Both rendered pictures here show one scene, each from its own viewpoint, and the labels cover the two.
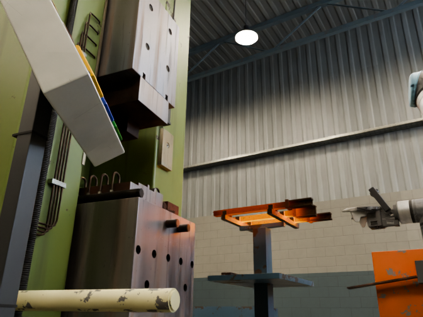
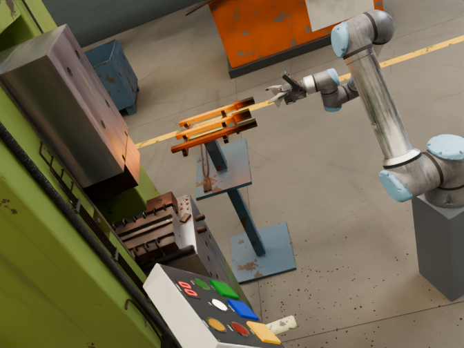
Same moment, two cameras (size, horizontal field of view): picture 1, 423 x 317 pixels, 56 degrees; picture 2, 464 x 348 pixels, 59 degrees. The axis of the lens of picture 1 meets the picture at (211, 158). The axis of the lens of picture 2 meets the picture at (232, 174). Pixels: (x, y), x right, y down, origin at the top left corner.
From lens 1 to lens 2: 1.44 m
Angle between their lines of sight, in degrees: 60
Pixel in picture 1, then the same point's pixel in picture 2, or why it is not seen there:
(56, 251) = not seen: hidden behind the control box
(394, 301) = (225, 9)
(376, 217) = (291, 97)
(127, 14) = (65, 112)
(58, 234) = not seen: hidden behind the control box
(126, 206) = (190, 262)
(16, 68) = (73, 286)
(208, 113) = not seen: outside the picture
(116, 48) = (83, 157)
